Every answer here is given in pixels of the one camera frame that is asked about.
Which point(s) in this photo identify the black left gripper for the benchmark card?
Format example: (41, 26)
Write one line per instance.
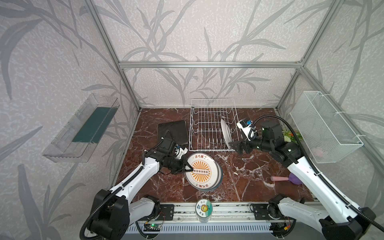
(180, 163)

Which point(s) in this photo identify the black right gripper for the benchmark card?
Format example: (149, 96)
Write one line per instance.
(241, 146)

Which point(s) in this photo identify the white round plate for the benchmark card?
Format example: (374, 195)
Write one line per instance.
(218, 177)
(201, 177)
(226, 133)

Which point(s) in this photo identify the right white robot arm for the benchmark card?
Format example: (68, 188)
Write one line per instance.
(342, 219)

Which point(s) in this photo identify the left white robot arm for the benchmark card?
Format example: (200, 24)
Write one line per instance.
(113, 211)

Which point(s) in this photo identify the white ribbed flower pot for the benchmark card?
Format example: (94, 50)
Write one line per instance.
(289, 136)

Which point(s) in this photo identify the purple pink spoon toy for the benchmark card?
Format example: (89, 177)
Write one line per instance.
(291, 178)

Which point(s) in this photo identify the round green labelled can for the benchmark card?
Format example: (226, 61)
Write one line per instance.
(204, 210)

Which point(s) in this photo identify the green circuit board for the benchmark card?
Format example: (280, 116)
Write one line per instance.
(152, 227)

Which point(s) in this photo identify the pink item in basket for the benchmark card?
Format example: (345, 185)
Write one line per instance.
(318, 152)

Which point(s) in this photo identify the green mat in shelf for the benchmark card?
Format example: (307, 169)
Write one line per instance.
(95, 126)

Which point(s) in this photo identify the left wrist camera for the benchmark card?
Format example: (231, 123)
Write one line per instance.
(181, 152)

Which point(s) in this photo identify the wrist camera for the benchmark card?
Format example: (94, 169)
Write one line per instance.
(248, 128)
(181, 152)

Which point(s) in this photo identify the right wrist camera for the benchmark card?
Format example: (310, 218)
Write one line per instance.
(248, 128)

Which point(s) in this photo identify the white wire dish rack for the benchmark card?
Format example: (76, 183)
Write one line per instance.
(205, 124)

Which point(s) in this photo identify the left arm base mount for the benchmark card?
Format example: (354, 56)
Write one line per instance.
(162, 212)

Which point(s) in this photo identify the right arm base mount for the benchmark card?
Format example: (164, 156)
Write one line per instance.
(266, 212)

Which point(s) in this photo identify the white mesh wall basket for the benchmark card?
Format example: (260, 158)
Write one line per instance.
(321, 125)

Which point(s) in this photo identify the clear plastic wall shelf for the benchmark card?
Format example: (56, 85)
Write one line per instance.
(62, 149)

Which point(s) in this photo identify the aluminium frame rail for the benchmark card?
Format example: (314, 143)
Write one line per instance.
(372, 146)

